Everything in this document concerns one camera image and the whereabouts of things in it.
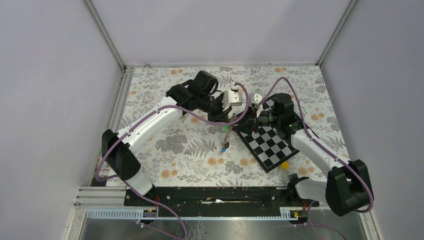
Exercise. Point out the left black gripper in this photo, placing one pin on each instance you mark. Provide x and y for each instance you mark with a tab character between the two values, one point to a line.
220	116

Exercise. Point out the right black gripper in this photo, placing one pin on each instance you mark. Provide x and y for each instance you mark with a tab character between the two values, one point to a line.
253	122

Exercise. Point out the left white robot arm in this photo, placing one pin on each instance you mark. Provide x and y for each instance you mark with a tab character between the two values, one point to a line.
118	148

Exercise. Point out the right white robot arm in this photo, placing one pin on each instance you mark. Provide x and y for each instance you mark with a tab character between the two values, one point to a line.
347	187

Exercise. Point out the black white checkerboard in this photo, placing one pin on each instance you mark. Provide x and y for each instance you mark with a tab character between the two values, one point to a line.
271	146

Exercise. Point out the yellow cube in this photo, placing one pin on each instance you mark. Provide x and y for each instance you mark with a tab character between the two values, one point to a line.
285	165

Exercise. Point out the floral patterned mat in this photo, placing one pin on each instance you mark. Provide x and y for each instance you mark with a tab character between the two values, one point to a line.
188	152

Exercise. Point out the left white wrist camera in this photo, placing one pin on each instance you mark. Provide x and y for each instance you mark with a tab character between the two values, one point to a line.
232	98

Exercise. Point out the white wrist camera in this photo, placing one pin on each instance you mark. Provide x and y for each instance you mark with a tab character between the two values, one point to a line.
232	98
255	100

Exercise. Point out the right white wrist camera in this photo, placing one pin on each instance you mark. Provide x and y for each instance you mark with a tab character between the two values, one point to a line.
255	100

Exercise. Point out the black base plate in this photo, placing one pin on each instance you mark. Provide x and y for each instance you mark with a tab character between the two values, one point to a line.
240	201

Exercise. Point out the left aluminium frame post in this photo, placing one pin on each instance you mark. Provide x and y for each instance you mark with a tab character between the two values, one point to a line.
104	33

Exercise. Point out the aluminium frame post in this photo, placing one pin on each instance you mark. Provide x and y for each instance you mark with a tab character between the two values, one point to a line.
336	32
104	33

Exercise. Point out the slotted cable duct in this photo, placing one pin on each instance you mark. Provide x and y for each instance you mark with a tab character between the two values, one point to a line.
152	214

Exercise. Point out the right aluminium frame post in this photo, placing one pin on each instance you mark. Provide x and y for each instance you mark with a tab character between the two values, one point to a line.
336	32

